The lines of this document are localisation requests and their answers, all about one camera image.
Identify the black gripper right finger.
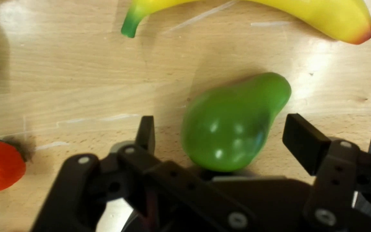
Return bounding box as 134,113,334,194
283,113,371,232

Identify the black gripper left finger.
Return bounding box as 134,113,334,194
30,115,261,232

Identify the green toy pear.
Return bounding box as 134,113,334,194
181,71,293,174

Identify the yellow toy banana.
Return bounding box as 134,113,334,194
120,0,371,47

